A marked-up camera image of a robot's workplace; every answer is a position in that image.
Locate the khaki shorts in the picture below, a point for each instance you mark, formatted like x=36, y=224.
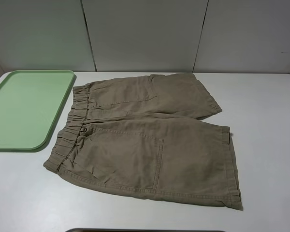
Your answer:
x=146, y=137

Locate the green plastic tray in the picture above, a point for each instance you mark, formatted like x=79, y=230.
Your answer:
x=30, y=104

